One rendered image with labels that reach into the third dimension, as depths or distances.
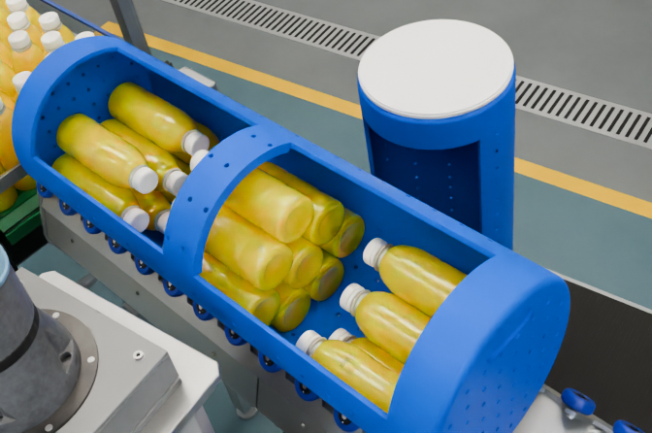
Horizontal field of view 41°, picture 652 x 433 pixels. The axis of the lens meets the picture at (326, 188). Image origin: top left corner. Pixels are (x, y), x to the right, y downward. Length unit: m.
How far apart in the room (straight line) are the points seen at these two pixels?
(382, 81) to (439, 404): 0.75
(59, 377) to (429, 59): 0.90
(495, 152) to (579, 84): 1.60
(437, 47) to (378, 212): 0.45
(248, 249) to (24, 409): 0.36
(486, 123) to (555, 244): 1.15
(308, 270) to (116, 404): 0.38
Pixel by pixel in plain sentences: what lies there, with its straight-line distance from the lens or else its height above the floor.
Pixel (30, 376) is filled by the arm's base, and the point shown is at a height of 1.28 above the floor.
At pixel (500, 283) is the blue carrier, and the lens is 0.98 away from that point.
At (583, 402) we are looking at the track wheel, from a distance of 1.19.
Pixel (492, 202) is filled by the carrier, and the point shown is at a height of 0.78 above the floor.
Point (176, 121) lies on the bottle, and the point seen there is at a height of 1.14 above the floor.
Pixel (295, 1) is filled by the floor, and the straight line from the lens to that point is 3.72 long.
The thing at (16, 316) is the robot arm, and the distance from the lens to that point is 0.93.
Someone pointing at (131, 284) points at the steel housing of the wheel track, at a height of 0.88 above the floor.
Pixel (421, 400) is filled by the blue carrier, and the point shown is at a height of 1.18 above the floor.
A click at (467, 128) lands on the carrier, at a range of 1.50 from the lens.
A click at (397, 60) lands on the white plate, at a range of 1.59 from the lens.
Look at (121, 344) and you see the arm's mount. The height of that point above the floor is 1.22.
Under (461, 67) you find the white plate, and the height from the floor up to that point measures 1.04.
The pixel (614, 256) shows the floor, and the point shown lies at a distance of 2.62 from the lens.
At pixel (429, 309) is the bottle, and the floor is 1.11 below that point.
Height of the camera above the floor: 2.00
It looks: 45 degrees down
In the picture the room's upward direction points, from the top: 12 degrees counter-clockwise
